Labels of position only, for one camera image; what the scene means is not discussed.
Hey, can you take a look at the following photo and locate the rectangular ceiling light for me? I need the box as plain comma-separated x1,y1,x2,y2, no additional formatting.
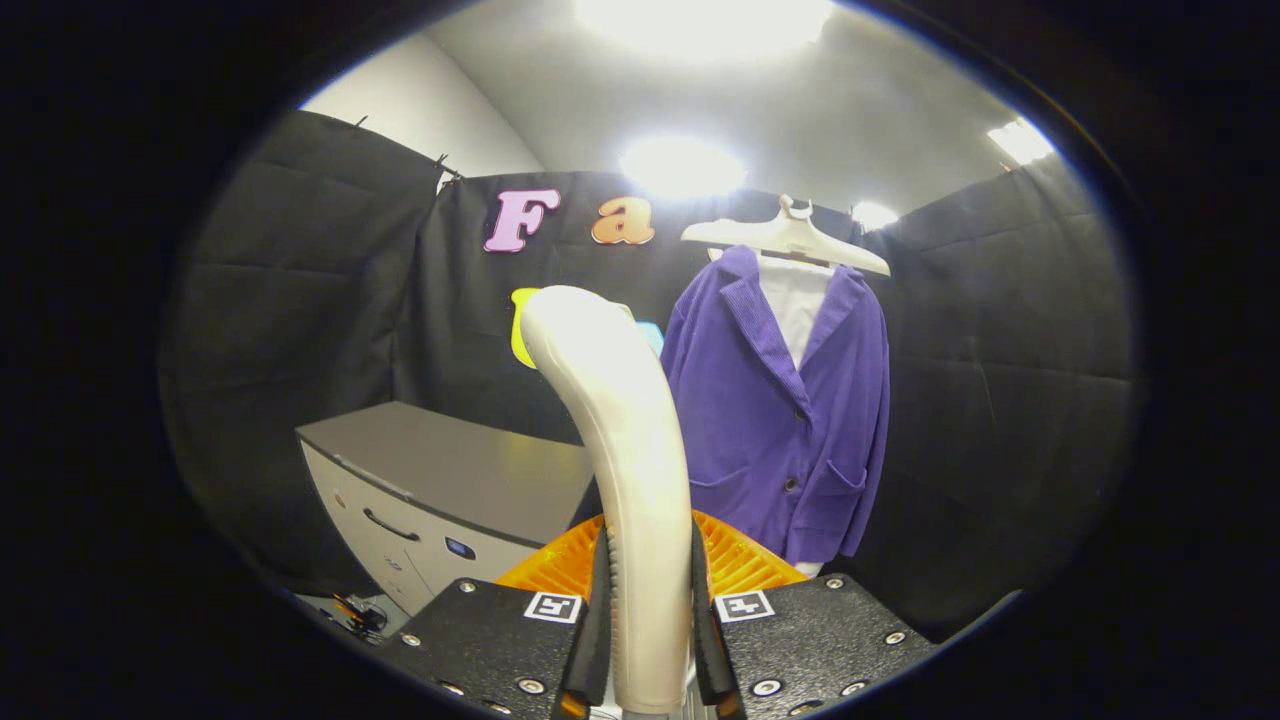
987,117,1057,166

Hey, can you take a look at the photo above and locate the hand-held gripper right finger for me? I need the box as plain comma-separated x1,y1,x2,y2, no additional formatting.
693,512,941,720

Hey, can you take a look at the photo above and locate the grey cabinet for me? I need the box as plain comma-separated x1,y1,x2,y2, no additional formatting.
295,401,601,616

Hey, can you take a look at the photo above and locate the white inner shirt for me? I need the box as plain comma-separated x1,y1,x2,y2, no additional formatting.
757,255,836,579

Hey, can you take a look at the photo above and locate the white plastic hanger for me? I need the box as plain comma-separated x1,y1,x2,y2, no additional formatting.
680,195,892,278

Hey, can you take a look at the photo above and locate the large ceiling light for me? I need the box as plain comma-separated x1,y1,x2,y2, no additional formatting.
575,0,836,63

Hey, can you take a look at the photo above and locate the round ceiling light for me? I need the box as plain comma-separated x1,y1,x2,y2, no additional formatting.
618,136,749,199

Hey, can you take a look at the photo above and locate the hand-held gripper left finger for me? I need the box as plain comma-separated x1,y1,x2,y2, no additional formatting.
375,512,614,720

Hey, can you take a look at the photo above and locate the white garment steamer head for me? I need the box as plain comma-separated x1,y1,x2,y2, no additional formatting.
519,285,696,717

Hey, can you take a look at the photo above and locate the black backdrop cloth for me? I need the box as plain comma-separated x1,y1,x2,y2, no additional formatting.
160,110,1141,641

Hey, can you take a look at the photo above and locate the purple corduroy jacket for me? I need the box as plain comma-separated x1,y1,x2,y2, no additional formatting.
660,245,891,566

